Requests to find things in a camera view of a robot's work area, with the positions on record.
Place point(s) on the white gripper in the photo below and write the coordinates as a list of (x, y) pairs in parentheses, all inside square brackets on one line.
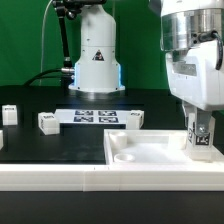
[(195, 80)]

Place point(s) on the white square tabletop part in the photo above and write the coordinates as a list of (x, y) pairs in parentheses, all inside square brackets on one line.
[(146, 147)]

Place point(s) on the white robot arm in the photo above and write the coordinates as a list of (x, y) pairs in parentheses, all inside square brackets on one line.
[(192, 37)]

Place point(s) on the white marker tag sheet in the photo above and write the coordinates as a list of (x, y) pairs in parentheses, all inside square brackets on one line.
[(81, 116)]

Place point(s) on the white U-shaped boundary fence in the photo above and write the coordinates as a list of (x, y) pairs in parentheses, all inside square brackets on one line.
[(200, 176)]

